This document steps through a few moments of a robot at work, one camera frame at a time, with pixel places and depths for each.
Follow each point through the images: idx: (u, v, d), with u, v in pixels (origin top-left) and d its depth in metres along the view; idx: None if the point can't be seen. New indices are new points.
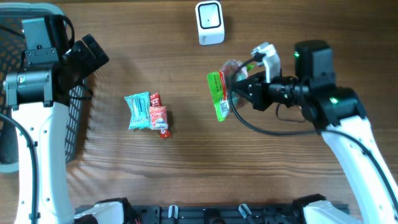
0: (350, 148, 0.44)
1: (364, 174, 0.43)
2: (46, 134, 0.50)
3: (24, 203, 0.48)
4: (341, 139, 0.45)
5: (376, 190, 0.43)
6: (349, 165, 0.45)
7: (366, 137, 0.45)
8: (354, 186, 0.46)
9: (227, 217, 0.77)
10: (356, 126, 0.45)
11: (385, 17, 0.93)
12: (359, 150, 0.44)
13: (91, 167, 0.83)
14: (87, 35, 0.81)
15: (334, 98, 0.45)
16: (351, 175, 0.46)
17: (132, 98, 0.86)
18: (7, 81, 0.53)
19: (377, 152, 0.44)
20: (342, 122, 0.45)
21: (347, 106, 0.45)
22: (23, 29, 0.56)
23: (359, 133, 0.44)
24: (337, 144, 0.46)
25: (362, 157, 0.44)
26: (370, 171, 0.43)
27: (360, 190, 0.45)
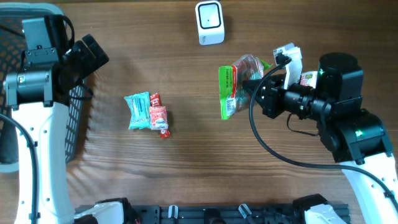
0: (370, 187, 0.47)
1: (382, 210, 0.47)
2: (46, 134, 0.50)
3: (24, 203, 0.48)
4: (362, 177, 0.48)
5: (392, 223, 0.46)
6: (367, 198, 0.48)
7: (389, 177, 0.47)
8: (365, 212, 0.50)
9: (227, 217, 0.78)
10: (379, 164, 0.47)
11: (385, 17, 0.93)
12: (381, 190, 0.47)
13: (91, 167, 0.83)
14: (87, 35, 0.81)
15: (359, 129, 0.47)
16: (367, 208, 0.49)
17: (132, 98, 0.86)
18: (7, 81, 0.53)
19: (397, 192, 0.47)
20: (366, 158, 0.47)
21: (372, 137, 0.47)
22: (23, 29, 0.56)
23: (382, 173, 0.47)
24: (358, 181, 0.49)
25: (382, 197, 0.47)
26: (388, 209, 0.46)
27: (373, 219, 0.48)
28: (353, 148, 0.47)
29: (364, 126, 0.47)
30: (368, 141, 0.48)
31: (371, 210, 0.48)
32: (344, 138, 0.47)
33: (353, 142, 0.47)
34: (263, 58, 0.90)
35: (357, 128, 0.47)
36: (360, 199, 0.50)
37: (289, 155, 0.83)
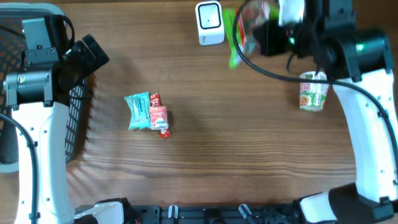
0: (365, 106, 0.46)
1: (376, 136, 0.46)
2: (46, 134, 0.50)
3: (23, 203, 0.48)
4: (358, 97, 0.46)
5: (384, 157, 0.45)
6: (359, 121, 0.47)
7: (385, 97, 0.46)
8: (360, 147, 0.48)
9: (227, 217, 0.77)
10: (379, 82, 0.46)
11: None
12: (377, 112, 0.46)
13: (92, 167, 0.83)
14: (87, 35, 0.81)
15: (359, 40, 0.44)
16: (359, 135, 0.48)
17: (132, 98, 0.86)
18: (7, 81, 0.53)
19: (393, 117, 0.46)
20: (364, 76, 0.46)
21: (373, 55, 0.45)
22: (23, 29, 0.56)
23: (379, 92, 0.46)
24: (354, 102, 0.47)
25: (377, 121, 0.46)
26: (380, 135, 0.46)
27: (365, 148, 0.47)
28: (349, 64, 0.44)
29: (365, 41, 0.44)
30: (367, 71, 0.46)
31: (364, 135, 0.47)
32: (341, 56, 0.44)
33: (352, 54, 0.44)
34: None
35: (359, 40, 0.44)
36: (351, 116, 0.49)
37: (289, 155, 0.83)
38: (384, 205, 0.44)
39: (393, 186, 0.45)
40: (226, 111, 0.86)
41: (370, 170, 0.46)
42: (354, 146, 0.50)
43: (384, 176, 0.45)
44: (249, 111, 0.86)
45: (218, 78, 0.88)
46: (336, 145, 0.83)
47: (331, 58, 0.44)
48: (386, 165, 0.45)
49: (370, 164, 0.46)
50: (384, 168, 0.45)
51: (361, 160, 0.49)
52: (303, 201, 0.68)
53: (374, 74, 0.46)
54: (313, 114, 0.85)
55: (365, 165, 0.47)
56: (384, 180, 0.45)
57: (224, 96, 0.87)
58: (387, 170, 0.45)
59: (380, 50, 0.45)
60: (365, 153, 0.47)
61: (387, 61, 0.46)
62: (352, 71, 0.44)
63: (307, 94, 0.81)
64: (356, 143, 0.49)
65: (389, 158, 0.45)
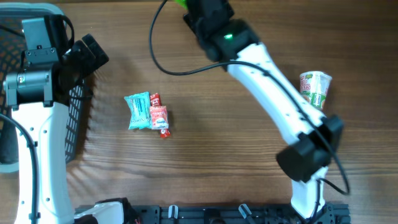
0: (250, 73, 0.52)
1: (269, 92, 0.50)
2: (46, 134, 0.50)
3: (23, 203, 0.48)
4: (242, 68, 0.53)
5: (281, 102, 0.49)
6: (255, 86, 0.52)
7: (263, 60, 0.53)
8: (265, 101, 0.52)
9: (227, 217, 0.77)
10: (254, 53, 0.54)
11: (384, 17, 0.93)
12: (260, 72, 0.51)
13: (91, 167, 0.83)
14: (87, 35, 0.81)
15: (229, 32, 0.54)
16: (261, 97, 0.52)
17: (132, 98, 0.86)
18: (7, 81, 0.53)
19: (273, 70, 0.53)
20: (240, 53, 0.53)
21: (243, 41, 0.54)
22: (23, 29, 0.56)
23: (256, 58, 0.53)
24: (243, 74, 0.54)
25: (263, 78, 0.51)
26: (271, 86, 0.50)
27: (267, 103, 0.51)
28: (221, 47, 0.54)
29: (236, 32, 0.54)
30: (244, 48, 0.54)
31: (265, 98, 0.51)
32: (216, 43, 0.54)
33: (220, 44, 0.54)
34: None
35: (232, 30, 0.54)
36: (252, 88, 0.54)
37: None
38: (300, 137, 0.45)
39: (303, 122, 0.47)
40: (226, 111, 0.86)
41: (282, 118, 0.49)
42: (270, 112, 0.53)
43: (296, 119, 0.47)
44: (249, 111, 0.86)
45: (218, 78, 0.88)
46: None
47: (211, 50, 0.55)
48: (287, 107, 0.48)
49: (278, 116, 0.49)
50: (289, 111, 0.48)
51: (276, 117, 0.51)
52: (293, 201, 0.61)
53: (249, 49, 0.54)
54: None
55: (277, 117, 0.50)
56: (293, 123, 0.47)
57: (224, 96, 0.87)
58: (292, 112, 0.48)
59: (246, 35, 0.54)
60: (272, 109, 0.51)
61: (259, 40, 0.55)
62: (221, 53, 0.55)
63: (308, 94, 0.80)
64: (265, 103, 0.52)
65: (282, 99, 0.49)
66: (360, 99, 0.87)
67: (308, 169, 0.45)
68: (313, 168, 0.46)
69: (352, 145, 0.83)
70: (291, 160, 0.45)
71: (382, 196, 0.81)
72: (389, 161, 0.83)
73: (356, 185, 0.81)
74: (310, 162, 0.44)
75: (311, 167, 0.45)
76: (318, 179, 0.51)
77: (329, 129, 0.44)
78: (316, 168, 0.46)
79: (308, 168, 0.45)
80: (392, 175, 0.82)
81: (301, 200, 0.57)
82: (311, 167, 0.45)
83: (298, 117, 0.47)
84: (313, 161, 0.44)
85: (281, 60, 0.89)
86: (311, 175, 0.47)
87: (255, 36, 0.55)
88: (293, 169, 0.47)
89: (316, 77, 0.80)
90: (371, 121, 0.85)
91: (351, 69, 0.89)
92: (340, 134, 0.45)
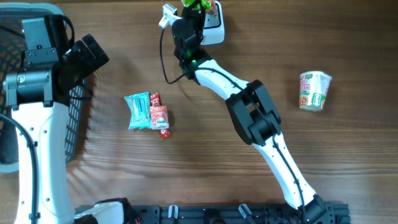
0: (205, 74, 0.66)
1: (214, 79, 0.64)
2: (46, 134, 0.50)
3: (23, 203, 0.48)
4: (199, 71, 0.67)
5: (221, 81, 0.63)
6: (211, 83, 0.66)
7: (214, 65, 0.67)
8: (217, 93, 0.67)
9: (227, 217, 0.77)
10: (208, 63, 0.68)
11: (384, 17, 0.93)
12: (209, 70, 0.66)
13: (91, 167, 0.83)
14: (87, 35, 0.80)
15: (194, 57, 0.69)
16: (214, 88, 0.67)
17: (132, 98, 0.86)
18: (7, 81, 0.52)
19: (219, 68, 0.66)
20: (199, 66, 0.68)
21: (203, 61, 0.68)
22: (23, 29, 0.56)
23: (211, 65, 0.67)
24: (203, 78, 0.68)
25: (212, 73, 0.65)
26: (216, 78, 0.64)
27: (218, 91, 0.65)
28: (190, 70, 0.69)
29: (199, 57, 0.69)
30: (201, 63, 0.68)
31: (216, 88, 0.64)
32: (189, 66, 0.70)
33: (191, 66, 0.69)
34: (263, 58, 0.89)
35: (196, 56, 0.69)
36: (211, 85, 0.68)
37: None
38: (232, 96, 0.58)
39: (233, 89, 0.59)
40: (226, 111, 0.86)
41: (222, 92, 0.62)
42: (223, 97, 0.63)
43: (229, 88, 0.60)
44: None
45: None
46: (336, 145, 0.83)
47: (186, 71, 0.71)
48: (224, 82, 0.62)
49: (222, 92, 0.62)
50: (226, 84, 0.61)
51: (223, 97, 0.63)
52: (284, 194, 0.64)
53: (204, 63, 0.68)
54: (313, 114, 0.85)
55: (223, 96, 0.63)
56: (228, 91, 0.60)
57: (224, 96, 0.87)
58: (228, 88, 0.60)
59: (205, 57, 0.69)
60: (219, 92, 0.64)
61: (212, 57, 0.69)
62: (191, 73, 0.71)
63: (307, 94, 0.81)
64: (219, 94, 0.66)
65: (222, 80, 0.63)
66: (359, 99, 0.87)
67: (244, 121, 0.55)
68: (254, 123, 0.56)
69: (352, 145, 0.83)
70: (234, 117, 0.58)
71: (382, 196, 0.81)
72: (388, 160, 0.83)
73: (356, 185, 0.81)
74: (240, 112, 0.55)
75: (247, 120, 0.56)
76: (275, 144, 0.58)
77: (252, 89, 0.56)
78: (255, 124, 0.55)
79: (244, 120, 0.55)
80: (392, 175, 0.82)
81: (280, 183, 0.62)
82: (247, 119, 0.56)
83: (231, 87, 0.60)
84: (244, 113, 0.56)
85: (280, 60, 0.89)
86: (254, 130, 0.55)
87: (211, 56, 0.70)
88: (240, 128, 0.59)
89: (315, 77, 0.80)
90: (372, 121, 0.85)
91: (350, 69, 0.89)
92: (265, 93, 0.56)
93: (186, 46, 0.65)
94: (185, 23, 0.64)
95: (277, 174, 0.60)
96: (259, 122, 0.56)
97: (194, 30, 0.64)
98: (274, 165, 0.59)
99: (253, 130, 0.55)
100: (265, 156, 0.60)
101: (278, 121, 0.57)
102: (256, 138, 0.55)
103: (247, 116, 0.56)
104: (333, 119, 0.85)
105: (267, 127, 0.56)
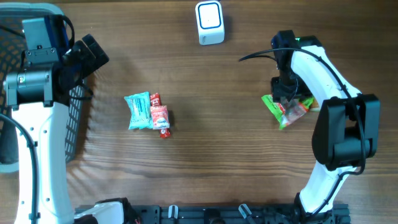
0: (306, 59, 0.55)
1: (316, 69, 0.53)
2: (46, 134, 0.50)
3: (23, 203, 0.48)
4: (298, 54, 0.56)
5: (324, 76, 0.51)
6: (306, 71, 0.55)
7: (319, 54, 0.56)
8: (308, 83, 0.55)
9: (227, 217, 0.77)
10: (313, 49, 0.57)
11: (385, 17, 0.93)
12: (313, 58, 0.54)
13: (92, 167, 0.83)
14: (87, 35, 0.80)
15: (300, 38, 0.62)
16: (311, 81, 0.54)
17: (132, 98, 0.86)
18: (7, 81, 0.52)
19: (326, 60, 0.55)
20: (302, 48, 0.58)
21: (308, 43, 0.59)
22: (23, 29, 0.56)
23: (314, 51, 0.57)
24: (298, 62, 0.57)
25: (315, 62, 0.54)
26: (320, 69, 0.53)
27: (313, 83, 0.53)
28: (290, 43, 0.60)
29: (305, 38, 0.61)
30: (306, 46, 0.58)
31: (313, 79, 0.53)
32: (288, 43, 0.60)
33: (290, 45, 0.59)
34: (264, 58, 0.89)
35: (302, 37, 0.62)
36: (305, 75, 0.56)
37: (289, 155, 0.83)
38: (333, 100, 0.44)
39: (340, 94, 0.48)
40: (226, 111, 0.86)
41: (322, 89, 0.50)
42: (317, 96, 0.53)
43: (335, 89, 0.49)
44: (249, 111, 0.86)
45: (218, 78, 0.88)
46: None
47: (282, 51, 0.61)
48: (329, 79, 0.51)
49: (319, 89, 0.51)
50: (330, 83, 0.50)
51: (317, 93, 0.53)
52: (301, 192, 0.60)
53: (311, 47, 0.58)
54: (313, 115, 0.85)
55: (318, 92, 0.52)
56: (331, 93, 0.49)
57: (224, 96, 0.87)
58: (332, 84, 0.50)
59: (311, 41, 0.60)
60: (314, 84, 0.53)
61: (321, 45, 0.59)
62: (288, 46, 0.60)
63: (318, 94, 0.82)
64: (310, 87, 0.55)
65: (328, 76, 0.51)
66: None
67: (333, 135, 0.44)
68: (341, 142, 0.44)
69: None
70: (319, 125, 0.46)
71: (382, 196, 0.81)
72: (388, 161, 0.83)
73: (356, 185, 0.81)
74: (336, 125, 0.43)
75: (336, 137, 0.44)
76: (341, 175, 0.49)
77: (363, 100, 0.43)
78: (344, 144, 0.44)
79: (333, 134, 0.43)
80: (392, 175, 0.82)
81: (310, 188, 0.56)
82: (339, 134, 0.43)
83: (337, 89, 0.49)
84: (339, 126, 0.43)
85: None
86: (337, 151, 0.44)
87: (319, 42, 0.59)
88: (321, 140, 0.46)
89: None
90: None
91: (351, 69, 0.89)
92: (377, 114, 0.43)
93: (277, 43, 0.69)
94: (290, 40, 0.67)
95: (316, 188, 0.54)
96: (349, 142, 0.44)
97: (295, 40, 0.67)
98: (322, 183, 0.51)
99: (339, 151, 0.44)
100: (322, 172, 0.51)
101: (370, 155, 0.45)
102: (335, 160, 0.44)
103: (339, 132, 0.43)
104: None
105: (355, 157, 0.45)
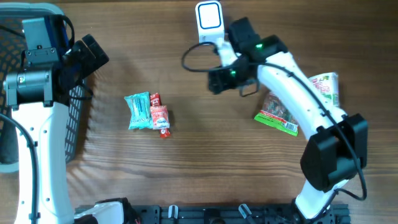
0: (277, 75, 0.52)
1: (292, 89, 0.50)
2: (46, 134, 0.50)
3: (24, 203, 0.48)
4: (266, 69, 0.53)
5: (304, 99, 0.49)
6: (280, 88, 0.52)
7: (288, 65, 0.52)
8: (283, 99, 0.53)
9: (227, 217, 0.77)
10: (280, 58, 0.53)
11: (385, 17, 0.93)
12: (284, 73, 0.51)
13: (92, 167, 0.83)
14: (87, 35, 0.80)
15: (261, 42, 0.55)
16: (288, 100, 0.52)
17: (132, 98, 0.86)
18: (7, 81, 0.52)
19: (297, 72, 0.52)
20: (268, 59, 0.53)
21: (273, 51, 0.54)
22: (23, 29, 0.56)
23: (282, 62, 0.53)
24: (268, 78, 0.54)
25: (288, 79, 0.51)
26: (295, 88, 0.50)
27: (290, 102, 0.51)
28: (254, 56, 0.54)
29: (268, 44, 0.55)
30: (272, 55, 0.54)
31: (290, 99, 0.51)
32: (250, 52, 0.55)
33: (250, 53, 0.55)
34: None
35: (263, 42, 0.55)
36: (278, 91, 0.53)
37: (289, 155, 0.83)
38: (321, 132, 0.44)
39: (323, 119, 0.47)
40: (226, 111, 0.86)
41: (303, 114, 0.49)
42: (296, 114, 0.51)
43: (317, 115, 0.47)
44: (249, 111, 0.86)
45: None
46: None
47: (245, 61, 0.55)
48: (308, 102, 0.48)
49: (301, 112, 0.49)
50: (310, 107, 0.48)
51: (296, 113, 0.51)
52: (297, 200, 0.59)
53: (277, 57, 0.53)
54: None
55: (298, 114, 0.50)
56: (315, 120, 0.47)
57: (224, 96, 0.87)
58: (313, 108, 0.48)
59: (276, 46, 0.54)
60: (292, 106, 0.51)
61: (286, 50, 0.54)
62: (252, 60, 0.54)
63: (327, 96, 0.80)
64: (286, 104, 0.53)
65: (305, 96, 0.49)
66: (359, 99, 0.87)
67: (328, 167, 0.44)
68: (335, 169, 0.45)
69: None
70: (311, 155, 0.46)
71: (382, 196, 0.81)
72: (388, 161, 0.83)
73: (356, 185, 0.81)
74: (329, 157, 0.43)
75: (330, 167, 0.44)
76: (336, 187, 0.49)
77: (349, 124, 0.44)
78: (337, 169, 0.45)
79: (328, 165, 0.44)
80: (392, 175, 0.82)
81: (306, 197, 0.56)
82: (333, 163, 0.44)
83: (319, 114, 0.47)
84: (331, 157, 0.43)
85: None
86: (333, 178, 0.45)
87: (284, 46, 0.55)
88: (313, 168, 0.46)
89: (331, 79, 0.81)
90: (372, 121, 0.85)
91: (351, 69, 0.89)
92: (365, 134, 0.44)
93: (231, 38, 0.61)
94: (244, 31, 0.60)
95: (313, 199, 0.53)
96: (342, 165, 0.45)
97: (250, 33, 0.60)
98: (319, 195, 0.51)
99: (334, 177, 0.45)
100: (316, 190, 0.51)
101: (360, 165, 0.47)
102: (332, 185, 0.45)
103: (333, 162, 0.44)
104: None
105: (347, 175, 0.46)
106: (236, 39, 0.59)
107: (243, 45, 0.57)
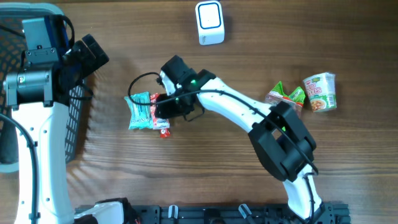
0: (212, 98, 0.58)
1: (227, 105, 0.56)
2: (46, 134, 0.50)
3: (24, 203, 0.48)
4: (204, 96, 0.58)
5: (236, 107, 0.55)
6: (219, 107, 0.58)
7: (219, 86, 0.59)
8: (226, 116, 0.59)
9: (227, 217, 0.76)
10: (212, 84, 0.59)
11: (385, 17, 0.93)
12: (217, 94, 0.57)
13: (92, 167, 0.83)
14: (87, 35, 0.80)
15: (194, 78, 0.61)
16: (229, 115, 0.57)
17: (132, 98, 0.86)
18: (7, 81, 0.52)
19: (227, 90, 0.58)
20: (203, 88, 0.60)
21: (204, 81, 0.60)
22: (23, 29, 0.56)
23: (213, 86, 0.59)
24: (208, 102, 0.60)
25: (220, 97, 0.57)
26: (229, 102, 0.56)
27: (231, 116, 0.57)
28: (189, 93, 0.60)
29: (199, 77, 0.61)
30: (204, 84, 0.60)
31: (229, 112, 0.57)
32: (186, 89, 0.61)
33: (188, 89, 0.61)
34: (263, 58, 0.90)
35: (196, 77, 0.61)
36: (219, 109, 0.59)
37: None
38: (255, 126, 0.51)
39: (255, 116, 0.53)
40: None
41: (240, 120, 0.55)
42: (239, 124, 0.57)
43: (250, 115, 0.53)
44: None
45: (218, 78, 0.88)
46: (336, 145, 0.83)
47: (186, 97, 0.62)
48: (240, 109, 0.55)
49: (238, 119, 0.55)
50: (243, 111, 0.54)
51: (237, 122, 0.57)
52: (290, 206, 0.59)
53: (208, 83, 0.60)
54: (314, 116, 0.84)
55: (238, 122, 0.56)
56: (249, 119, 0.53)
57: None
58: (245, 112, 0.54)
59: (206, 76, 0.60)
60: (233, 117, 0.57)
61: (216, 75, 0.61)
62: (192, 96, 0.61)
63: (319, 98, 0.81)
64: (231, 119, 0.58)
65: (237, 105, 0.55)
66: (359, 99, 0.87)
67: (275, 155, 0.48)
68: (285, 156, 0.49)
69: (352, 145, 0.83)
70: (260, 152, 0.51)
71: (383, 196, 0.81)
72: (388, 161, 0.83)
73: (356, 185, 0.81)
74: (271, 145, 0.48)
75: (277, 155, 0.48)
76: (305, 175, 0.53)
77: (278, 112, 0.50)
78: (286, 156, 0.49)
79: (273, 154, 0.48)
80: (391, 175, 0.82)
81: (293, 198, 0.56)
82: (277, 151, 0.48)
83: (251, 114, 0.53)
84: (272, 146, 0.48)
85: (280, 60, 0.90)
86: (287, 165, 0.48)
87: (212, 73, 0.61)
88: (268, 163, 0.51)
89: (323, 79, 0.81)
90: (372, 121, 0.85)
91: (351, 70, 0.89)
92: (296, 116, 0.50)
93: (171, 74, 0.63)
94: (180, 68, 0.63)
95: (295, 196, 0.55)
96: (289, 153, 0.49)
97: (186, 69, 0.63)
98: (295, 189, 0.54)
99: (288, 165, 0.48)
100: (290, 183, 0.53)
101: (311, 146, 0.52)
102: (290, 172, 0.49)
103: (278, 149, 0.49)
104: (333, 119, 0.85)
105: (301, 159, 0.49)
106: (175, 76, 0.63)
107: (181, 82, 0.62)
